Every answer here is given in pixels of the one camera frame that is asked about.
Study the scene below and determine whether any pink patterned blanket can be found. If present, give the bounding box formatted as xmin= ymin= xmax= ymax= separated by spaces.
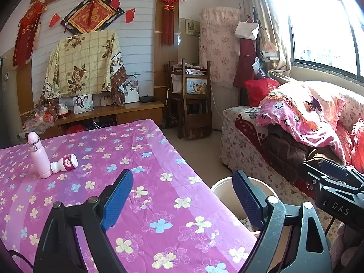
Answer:
xmin=256 ymin=81 xmax=347 ymax=160

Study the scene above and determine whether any red plastic bag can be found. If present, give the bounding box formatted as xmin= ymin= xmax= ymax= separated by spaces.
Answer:
xmin=245 ymin=79 xmax=281 ymax=107

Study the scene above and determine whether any floral covered air conditioner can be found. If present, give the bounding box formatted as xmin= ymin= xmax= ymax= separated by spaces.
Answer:
xmin=198 ymin=7 xmax=242 ymax=84

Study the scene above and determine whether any small framed wall picture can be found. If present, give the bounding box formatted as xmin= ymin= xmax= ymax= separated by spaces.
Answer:
xmin=185 ymin=19 xmax=200 ymax=37

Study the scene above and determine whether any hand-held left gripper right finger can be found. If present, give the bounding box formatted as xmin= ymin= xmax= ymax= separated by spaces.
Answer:
xmin=232 ymin=170 xmax=333 ymax=273

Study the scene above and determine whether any window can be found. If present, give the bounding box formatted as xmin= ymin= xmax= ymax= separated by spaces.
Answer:
xmin=287 ymin=0 xmax=364 ymax=80

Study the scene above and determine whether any clear plastic bag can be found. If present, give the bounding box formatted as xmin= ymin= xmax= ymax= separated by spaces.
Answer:
xmin=23 ymin=102 xmax=59 ymax=134

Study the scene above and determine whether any white wedding photo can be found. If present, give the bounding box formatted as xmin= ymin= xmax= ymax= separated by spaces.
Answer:
xmin=122 ymin=80 xmax=140 ymax=104

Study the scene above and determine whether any dark wooden chair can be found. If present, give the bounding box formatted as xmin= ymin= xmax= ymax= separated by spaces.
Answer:
xmin=164 ymin=58 xmax=213 ymax=140

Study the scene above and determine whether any white bottle pink label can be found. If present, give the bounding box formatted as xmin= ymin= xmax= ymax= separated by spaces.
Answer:
xmin=50 ymin=154 xmax=78 ymax=174

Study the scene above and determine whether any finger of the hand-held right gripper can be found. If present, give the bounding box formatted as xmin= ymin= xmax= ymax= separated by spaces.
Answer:
xmin=301 ymin=162 xmax=327 ymax=191
xmin=320 ymin=160 xmax=364 ymax=190

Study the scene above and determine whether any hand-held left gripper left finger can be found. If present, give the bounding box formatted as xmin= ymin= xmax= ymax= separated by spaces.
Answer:
xmin=33 ymin=169 xmax=134 ymax=273

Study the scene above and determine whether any couple photo frame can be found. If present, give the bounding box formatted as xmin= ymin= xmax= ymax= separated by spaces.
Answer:
xmin=73 ymin=94 xmax=94 ymax=114

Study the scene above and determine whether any wooden cabinet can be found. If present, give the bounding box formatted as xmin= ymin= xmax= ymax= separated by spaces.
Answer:
xmin=21 ymin=101 xmax=165 ymax=141

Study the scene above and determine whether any red tasselled wall hanging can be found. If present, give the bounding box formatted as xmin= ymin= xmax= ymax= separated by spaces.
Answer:
xmin=11 ymin=0 xmax=48 ymax=69

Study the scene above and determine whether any red diamond wall plaque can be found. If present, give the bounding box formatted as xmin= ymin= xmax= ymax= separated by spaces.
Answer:
xmin=60 ymin=0 xmax=126 ymax=36

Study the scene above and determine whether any beige curtain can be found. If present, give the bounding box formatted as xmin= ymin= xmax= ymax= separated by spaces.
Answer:
xmin=242 ymin=0 xmax=292 ymax=77

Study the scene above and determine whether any white paper bag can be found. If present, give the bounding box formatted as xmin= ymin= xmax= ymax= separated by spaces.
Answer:
xmin=235 ymin=21 xmax=260 ymax=40

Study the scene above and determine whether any red cushion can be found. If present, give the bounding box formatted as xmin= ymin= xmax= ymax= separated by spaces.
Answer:
xmin=337 ymin=119 xmax=364 ymax=174

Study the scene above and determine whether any fruit print box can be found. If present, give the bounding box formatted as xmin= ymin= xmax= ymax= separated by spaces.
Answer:
xmin=186 ymin=78 xmax=207 ymax=95

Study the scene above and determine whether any dark red hanging cloth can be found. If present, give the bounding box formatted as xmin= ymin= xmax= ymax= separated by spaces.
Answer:
xmin=233 ymin=34 xmax=258 ymax=87

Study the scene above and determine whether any pink floral tablecloth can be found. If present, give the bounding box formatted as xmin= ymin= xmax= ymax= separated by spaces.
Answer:
xmin=0 ymin=119 xmax=266 ymax=273

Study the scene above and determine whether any yellow floral hanging cloth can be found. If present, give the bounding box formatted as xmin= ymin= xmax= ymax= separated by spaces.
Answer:
xmin=38 ymin=29 xmax=128 ymax=107

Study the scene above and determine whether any white plastic bin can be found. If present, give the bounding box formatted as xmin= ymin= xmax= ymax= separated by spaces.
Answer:
xmin=210 ymin=177 xmax=273 ymax=234

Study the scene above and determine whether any floral covered sofa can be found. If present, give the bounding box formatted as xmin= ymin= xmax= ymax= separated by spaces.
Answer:
xmin=220 ymin=81 xmax=364 ymax=234

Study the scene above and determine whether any brown blanket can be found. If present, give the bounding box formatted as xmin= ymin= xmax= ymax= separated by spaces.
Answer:
xmin=266 ymin=125 xmax=327 ymax=177

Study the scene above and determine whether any pink insulated bottle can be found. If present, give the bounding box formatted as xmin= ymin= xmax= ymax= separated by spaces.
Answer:
xmin=27 ymin=132 xmax=52 ymax=179

